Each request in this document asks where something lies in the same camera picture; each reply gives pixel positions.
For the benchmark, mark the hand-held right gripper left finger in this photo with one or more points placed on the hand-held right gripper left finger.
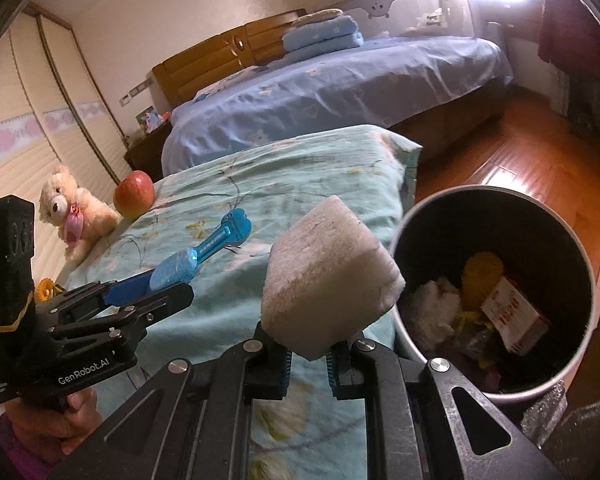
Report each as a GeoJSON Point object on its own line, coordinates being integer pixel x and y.
{"type": "Point", "coordinates": [280, 375]}

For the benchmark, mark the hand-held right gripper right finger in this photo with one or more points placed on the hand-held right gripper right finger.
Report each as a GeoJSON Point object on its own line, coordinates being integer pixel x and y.
{"type": "Point", "coordinates": [336, 375]}

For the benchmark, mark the white orange plastic bag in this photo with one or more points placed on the white orange plastic bag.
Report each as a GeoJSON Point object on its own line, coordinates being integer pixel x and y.
{"type": "Point", "coordinates": [435, 310]}

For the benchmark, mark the wall switch panel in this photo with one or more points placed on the wall switch panel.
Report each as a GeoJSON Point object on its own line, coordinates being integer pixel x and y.
{"type": "Point", "coordinates": [136, 92]}

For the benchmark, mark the bubble wrap sheet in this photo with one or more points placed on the bubble wrap sheet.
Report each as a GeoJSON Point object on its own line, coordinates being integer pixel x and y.
{"type": "Point", "coordinates": [545, 410]}

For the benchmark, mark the folded blue blanket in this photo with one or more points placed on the folded blue blanket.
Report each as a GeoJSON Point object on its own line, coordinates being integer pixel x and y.
{"type": "Point", "coordinates": [325, 35]}

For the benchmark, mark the photo frame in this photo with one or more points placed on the photo frame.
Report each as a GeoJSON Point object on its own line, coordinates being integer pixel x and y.
{"type": "Point", "coordinates": [149, 119]}

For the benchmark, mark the cream sliding wardrobe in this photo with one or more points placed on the cream sliding wardrobe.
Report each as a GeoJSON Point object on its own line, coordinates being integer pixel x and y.
{"type": "Point", "coordinates": [30, 110]}

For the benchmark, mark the yellow foil wrapper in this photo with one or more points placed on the yellow foil wrapper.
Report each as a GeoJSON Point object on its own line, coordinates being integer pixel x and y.
{"type": "Point", "coordinates": [467, 322]}

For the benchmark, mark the yellow toy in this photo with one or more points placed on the yellow toy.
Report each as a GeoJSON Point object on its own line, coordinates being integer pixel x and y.
{"type": "Point", "coordinates": [49, 290]}

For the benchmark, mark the red yellow apple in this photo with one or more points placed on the red yellow apple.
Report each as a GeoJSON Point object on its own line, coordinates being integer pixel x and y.
{"type": "Point", "coordinates": [134, 195]}

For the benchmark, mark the grey bed guard rail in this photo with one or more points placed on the grey bed guard rail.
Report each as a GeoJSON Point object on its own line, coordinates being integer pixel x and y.
{"type": "Point", "coordinates": [405, 0]}

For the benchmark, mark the bed with blue sheet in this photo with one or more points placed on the bed with blue sheet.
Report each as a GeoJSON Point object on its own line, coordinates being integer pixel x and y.
{"type": "Point", "coordinates": [355, 85]}

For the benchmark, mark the wooden headboard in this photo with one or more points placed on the wooden headboard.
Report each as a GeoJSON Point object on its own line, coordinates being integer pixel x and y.
{"type": "Point", "coordinates": [205, 60]}

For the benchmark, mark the dark wooden nightstand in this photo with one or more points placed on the dark wooden nightstand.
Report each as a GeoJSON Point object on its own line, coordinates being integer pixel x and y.
{"type": "Point", "coordinates": [147, 147]}

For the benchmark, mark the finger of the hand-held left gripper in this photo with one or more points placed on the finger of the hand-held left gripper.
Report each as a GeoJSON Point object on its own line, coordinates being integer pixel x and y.
{"type": "Point", "coordinates": [125, 290]}
{"type": "Point", "coordinates": [165, 305]}

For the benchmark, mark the green floral bed sheet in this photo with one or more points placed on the green floral bed sheet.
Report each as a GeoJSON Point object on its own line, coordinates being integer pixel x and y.
{"type": "Point", "coordinates": [290, 175]}

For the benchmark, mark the cream teddy bear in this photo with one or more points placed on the cream teddy bear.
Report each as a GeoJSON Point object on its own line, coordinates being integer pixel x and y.
{"type": "Point", "coordinates": [80, 210]}

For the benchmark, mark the round black trash bin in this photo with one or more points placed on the round black trash bin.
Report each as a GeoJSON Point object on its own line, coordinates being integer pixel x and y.
{"type": "Point", "coordinates": [430, 230]}

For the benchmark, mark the printed blue white pillow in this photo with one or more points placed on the printed blue white pillow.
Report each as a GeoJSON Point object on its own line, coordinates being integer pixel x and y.
{"type": "Point", "coordinates": [215, 89]}

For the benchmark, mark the person's left hand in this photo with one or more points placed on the person's left hand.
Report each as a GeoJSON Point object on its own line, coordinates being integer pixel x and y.
{"type": "Point", "coordinates": [40, 430]}

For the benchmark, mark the white foam block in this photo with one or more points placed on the white foam block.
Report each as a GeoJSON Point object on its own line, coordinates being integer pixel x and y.
{"type": "Point", "coordinates": [330, 270]}

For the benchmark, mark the red milk carton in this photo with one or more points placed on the red milk carton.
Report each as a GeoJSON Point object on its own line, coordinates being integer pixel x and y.
{"type": "Point", "coordinates": [512, 315]}

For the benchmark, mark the orange foam fruit net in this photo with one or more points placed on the orange foam fruit net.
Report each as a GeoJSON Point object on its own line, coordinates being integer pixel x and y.
{"type": "Point", "coordinates": [482, 275]}

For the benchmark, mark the dark red coat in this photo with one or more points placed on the dark red coat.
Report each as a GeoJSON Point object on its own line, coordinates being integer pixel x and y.
{"type": "Point", "coordinates": [575, 25]}

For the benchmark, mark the person's left forearm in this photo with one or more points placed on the person's left forearm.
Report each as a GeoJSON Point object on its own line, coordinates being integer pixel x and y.
{"type": "Point", "coordinates": [17, 460]}

